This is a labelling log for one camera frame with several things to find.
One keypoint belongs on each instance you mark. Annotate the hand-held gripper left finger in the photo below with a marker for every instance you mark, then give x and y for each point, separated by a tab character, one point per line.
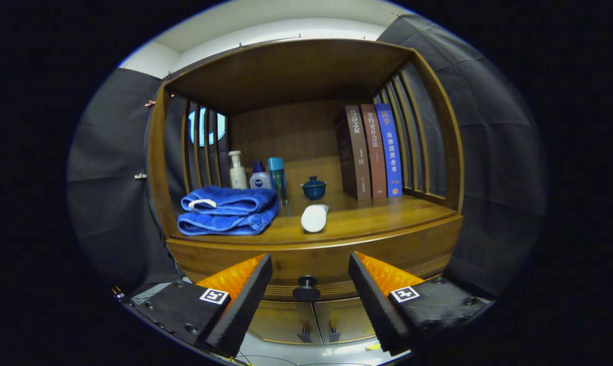
245	300

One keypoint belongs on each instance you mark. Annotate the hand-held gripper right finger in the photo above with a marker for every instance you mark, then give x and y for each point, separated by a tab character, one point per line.
372	302

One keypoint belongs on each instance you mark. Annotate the wooden drawer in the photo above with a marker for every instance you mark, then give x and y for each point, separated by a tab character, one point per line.
316	264

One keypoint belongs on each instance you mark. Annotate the white tube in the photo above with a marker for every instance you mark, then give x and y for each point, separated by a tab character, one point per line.
314	218

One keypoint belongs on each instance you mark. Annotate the wooden cabinet door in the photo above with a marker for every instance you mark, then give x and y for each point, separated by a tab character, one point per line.
347	317
281	320

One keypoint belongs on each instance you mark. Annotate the wooden countertop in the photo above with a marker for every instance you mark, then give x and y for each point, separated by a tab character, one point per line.
377	216

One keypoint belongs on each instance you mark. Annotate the wooden cabinet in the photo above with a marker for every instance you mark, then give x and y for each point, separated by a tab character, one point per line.
286	71

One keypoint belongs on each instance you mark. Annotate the blue folded towel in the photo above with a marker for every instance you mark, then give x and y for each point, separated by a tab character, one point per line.
225	213

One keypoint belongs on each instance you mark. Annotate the white bottle blue cap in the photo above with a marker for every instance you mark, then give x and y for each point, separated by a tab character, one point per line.
260	180

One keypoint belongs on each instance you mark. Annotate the white pump bottle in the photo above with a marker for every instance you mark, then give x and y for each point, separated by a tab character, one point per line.
237	175

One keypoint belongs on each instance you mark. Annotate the blue lidded teacup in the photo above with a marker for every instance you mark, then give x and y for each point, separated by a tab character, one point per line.
314	190

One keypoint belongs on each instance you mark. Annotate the teal slim bottle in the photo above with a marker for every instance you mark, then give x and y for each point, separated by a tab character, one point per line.
278	178

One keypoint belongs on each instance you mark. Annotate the reddish brown book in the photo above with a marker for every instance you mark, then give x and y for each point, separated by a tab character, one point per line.
375	152

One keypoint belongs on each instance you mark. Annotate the dark brown book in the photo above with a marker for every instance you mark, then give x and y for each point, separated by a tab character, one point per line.
356	152

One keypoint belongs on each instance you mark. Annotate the blue book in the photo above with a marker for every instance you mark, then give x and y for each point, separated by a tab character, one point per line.
390	152

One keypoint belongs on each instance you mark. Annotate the black backdrop cloth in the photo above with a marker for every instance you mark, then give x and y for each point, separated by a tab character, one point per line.
489	178

